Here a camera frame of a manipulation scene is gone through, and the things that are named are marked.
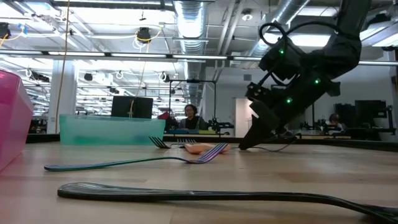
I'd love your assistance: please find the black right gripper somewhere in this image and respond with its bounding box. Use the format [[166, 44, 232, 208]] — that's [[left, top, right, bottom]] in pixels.
[[238, 70, 342, 151]]

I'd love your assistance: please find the orange-handled silver fork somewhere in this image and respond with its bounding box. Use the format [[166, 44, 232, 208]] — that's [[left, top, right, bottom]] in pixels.
[[177, 138, 231, 155]]

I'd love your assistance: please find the black fork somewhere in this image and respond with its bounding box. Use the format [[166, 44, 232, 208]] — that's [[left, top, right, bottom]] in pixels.
[[148, 135, 187, 150], [57, 182, 398, 223]]

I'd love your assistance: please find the iridescent rainbow fork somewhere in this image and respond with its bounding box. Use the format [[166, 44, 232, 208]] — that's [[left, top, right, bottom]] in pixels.
[[44, 142, 229, 173]]

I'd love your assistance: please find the person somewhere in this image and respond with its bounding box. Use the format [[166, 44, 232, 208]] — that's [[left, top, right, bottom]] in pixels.
[[328, 113, 346, 131], [178, 104, 208, 131]]

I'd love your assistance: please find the black desk with monitors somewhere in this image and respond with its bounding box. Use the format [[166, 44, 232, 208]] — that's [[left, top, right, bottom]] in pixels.
[[333, 99, 397, 141]]

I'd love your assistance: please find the black monitor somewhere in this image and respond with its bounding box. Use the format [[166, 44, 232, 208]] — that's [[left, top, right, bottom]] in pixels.
[[110, 95, 154, 120]]

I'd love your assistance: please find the overhead light bar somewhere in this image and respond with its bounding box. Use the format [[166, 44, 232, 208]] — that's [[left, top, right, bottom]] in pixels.
[[0, 49, 398, 67]]

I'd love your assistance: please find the teal translucent plastic bin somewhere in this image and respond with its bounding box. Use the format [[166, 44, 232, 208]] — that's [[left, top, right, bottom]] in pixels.
[[58, 114, 167, 146]]

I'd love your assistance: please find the white pillar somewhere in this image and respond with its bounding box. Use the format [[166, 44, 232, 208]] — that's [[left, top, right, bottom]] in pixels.
[[46, 60, 77, 134]]

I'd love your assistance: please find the pink translucent plastic bin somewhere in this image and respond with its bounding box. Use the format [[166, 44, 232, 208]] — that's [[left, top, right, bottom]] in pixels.
[[0, 70, 34, 171]]

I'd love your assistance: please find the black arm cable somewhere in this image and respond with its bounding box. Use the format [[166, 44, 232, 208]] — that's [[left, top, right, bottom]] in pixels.
[[259, 20, 341, 88]]

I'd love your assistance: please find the silver round ventilation duct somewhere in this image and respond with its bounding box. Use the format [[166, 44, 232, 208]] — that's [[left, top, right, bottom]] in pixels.
[[174, 0, 208, 108], [242, 0, 312, 68]]

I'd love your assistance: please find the black ceiling cable reel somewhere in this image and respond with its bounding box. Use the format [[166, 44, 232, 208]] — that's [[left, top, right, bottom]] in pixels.
[[136, 26, 152, 44]]

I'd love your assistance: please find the yellow cable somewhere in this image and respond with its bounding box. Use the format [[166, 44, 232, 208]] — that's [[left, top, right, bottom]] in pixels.
[[54, 0, 71, 134]]

